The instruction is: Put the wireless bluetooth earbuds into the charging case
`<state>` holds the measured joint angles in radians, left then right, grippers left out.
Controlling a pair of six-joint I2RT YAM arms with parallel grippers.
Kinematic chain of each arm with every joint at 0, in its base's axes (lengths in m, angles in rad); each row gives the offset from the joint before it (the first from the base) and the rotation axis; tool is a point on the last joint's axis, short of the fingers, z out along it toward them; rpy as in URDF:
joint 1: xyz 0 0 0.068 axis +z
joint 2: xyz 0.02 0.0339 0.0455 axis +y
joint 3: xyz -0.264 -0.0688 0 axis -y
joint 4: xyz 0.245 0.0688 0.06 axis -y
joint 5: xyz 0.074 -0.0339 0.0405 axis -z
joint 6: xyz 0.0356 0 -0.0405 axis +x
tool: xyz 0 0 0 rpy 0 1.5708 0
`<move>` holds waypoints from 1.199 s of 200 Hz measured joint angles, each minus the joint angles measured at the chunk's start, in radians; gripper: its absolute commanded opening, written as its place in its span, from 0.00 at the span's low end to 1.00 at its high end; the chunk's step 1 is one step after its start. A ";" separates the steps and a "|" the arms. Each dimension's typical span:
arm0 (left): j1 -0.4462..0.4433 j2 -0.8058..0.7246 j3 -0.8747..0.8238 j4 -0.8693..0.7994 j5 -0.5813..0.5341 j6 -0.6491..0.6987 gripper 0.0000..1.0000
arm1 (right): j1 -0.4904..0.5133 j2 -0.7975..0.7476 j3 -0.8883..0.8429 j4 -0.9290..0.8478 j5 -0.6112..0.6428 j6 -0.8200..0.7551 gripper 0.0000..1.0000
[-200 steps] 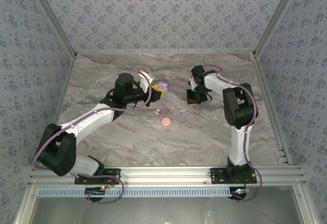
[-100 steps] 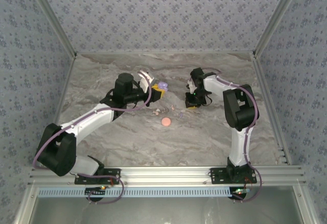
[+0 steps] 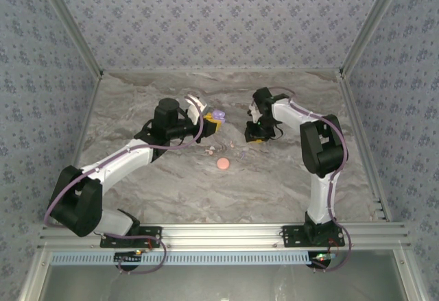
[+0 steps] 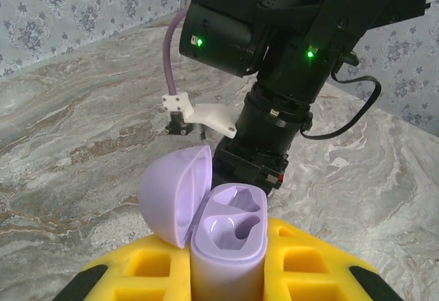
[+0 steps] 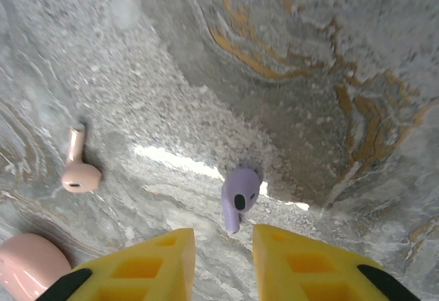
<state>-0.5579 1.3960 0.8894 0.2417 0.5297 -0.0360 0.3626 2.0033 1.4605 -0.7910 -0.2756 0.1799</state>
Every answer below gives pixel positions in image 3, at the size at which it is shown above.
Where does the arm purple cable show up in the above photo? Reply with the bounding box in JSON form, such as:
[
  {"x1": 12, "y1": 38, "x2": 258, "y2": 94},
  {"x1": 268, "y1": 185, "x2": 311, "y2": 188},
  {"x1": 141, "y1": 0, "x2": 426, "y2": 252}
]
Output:
[
  {"x1": 252, "y1": 86, "x2": 353, "y2": 273},
  {"x1": 45, "y1": 94, "x2": 207, "y2": 276}
]

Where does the aluminium corner post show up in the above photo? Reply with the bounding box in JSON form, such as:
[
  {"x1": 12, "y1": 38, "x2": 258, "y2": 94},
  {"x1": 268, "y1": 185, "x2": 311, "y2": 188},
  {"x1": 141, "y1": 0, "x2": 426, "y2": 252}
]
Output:
[
  {"x1": 34, "y1": 0, "x2": 104, "y2": 77},
  {"x1": 338, "y1": 0, "x2": 410, "y2": 76}
]

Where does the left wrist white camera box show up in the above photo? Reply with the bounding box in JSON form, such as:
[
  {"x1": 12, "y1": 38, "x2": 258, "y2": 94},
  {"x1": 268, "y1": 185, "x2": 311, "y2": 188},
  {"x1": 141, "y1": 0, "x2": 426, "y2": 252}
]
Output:
[{"x1": 184, "y1": 94, "x2": 209, "y2": 125}]

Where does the small circuit board with LED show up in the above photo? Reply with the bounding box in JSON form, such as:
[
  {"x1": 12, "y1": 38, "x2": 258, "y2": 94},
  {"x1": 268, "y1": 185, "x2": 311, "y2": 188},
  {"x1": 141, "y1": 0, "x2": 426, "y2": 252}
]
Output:
[
  {"x1": 114, "y1": 250, "x2": 143, "y2": 265},
  {"x1": 309, "y1": 250, "x2": 334, "y2": 268}
]

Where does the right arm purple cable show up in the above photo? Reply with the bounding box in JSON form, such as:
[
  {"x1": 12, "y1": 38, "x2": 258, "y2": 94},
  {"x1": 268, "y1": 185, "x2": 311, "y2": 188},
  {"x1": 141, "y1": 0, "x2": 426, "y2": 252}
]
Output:
[{"x1": 252, "y1": 86, "x2": 353, "y2": 273}]

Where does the aluminium table side rail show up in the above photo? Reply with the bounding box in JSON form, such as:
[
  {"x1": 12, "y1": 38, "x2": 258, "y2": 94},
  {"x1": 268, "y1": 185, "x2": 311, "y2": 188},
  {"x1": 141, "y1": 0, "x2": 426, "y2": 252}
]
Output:
[{"x1": 337, "y1": 71, "x2": 392, "y2": 222}]

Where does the light blue slotted cable duct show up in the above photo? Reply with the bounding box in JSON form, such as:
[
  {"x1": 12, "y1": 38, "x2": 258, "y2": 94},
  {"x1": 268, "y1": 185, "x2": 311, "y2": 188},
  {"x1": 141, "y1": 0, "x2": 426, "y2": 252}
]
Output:
[{"x1": 50, "y1": 250, "x2": 315, "y2": 266}]

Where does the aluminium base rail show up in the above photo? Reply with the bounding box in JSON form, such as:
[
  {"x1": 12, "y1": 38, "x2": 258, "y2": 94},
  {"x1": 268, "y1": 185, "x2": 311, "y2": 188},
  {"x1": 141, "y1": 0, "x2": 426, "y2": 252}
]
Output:
[{"x1": 37, "y1": 221, "x2": 412, "y2": 249}]

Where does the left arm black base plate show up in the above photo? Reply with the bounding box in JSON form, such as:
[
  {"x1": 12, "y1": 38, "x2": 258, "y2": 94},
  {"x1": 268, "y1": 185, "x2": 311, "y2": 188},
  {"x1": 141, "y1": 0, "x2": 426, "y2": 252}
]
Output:
[{"x1": 99, "y1": 226, "x2": 163, "y2": 249}]

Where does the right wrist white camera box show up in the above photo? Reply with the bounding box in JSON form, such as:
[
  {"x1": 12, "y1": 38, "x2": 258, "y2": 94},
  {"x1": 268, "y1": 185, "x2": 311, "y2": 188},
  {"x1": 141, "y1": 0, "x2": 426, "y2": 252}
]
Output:
[{"x1": 247, "y1": 103, "x2": 261, "y2": 124}]

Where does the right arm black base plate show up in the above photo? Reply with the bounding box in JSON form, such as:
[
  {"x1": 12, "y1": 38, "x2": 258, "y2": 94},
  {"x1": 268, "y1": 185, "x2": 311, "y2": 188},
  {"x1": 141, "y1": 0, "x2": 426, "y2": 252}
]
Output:
[{"x1": 281, "y1": 225, "x2": 346, "y2": 249}]

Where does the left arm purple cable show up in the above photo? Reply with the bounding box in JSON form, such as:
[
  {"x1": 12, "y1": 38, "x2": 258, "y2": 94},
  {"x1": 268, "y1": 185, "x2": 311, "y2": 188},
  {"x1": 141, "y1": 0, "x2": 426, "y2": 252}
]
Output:
[{"x1": 45, "y1": 94, "x2": 207, "y2": 276}]

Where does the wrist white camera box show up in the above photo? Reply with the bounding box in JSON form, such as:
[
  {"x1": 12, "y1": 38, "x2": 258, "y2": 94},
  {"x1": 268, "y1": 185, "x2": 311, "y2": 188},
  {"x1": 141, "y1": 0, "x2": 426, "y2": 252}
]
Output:
[
  {"x1": 184, "y1": 94, "x2": 209, "y2": 125},
  {"x1": 247, "y1": 103, "x2": 261, "y2": 124}
]

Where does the aluminium lower frame bar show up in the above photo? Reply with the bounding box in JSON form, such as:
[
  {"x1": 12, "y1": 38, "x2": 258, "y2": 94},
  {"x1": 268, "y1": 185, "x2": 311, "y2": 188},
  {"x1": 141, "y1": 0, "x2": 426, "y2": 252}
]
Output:
[
  {"x1": 19, "y1": 248, "x2": 53, "y2": 301},
  {"x1": 392, "y1": 248, "x2": 430, "y2": 301}
]

